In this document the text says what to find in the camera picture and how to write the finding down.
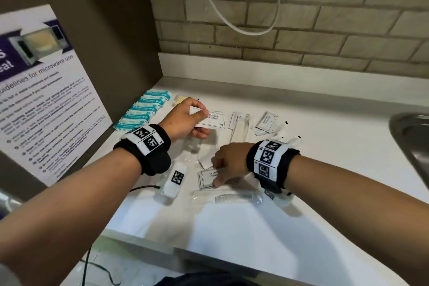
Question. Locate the small white printed sachet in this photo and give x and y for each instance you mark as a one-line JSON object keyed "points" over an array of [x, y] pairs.
{"points": [[266, 122]]}

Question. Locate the clear plastic packet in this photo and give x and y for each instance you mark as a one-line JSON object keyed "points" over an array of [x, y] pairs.
{"points": [[192, 150]]}

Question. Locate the microwave guidelines poster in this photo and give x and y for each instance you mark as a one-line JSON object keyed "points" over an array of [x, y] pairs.
{"points": [[43, 101]]}

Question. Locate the comb in clear wrapper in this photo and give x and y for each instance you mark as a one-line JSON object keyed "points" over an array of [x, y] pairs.
{"points": [[231, 198]]}

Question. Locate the small beige packet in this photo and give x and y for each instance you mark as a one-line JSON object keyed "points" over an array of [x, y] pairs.
{"points": [[180, 99]]}

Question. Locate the person's left hand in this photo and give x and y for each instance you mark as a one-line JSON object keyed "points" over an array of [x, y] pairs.
{"points": [[177, 121]]}

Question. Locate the row of teal white packets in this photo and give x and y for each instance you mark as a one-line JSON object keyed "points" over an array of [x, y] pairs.
{"points": [[142, 111]]}

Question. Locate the person's right hand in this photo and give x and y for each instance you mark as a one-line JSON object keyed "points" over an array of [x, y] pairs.
{"points": [[234, 160]]}

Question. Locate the person's right fingers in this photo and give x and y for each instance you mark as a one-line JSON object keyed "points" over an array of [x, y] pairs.
{"points": [[219, 165]]}

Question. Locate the person's left thumb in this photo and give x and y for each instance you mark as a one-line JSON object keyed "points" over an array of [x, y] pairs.
{"points": [[201, 133]]}

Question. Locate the person's left forearm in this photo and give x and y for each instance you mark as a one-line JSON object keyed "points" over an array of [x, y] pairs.
{"points": [[67, 215]]}

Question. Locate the person's dark clothing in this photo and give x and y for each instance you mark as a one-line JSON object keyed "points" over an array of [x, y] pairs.
{"points": [[207, 279]]}

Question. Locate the toothbrush in clear wrapper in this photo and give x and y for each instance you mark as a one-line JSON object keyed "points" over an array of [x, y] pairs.
{"points": [[239, 128]]}

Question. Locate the white wrist camera with marker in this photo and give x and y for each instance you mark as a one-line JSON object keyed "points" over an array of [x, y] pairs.
{"points": [[174, 180], [280, 197]]}

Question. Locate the steel sink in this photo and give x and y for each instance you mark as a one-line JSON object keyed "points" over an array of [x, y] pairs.
{"points": [[414, 143]]}

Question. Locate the black wristband with marker tags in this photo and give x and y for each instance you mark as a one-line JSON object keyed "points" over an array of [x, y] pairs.
{"points": [[157, 158], [268, 161]]}

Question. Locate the person's right forearm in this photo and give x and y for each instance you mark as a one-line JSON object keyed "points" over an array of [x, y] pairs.
{"points": [[362, 208]]}

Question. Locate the clear packet with black tabs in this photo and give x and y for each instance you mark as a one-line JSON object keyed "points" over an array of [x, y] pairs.
{"points": [[288, 135]]}

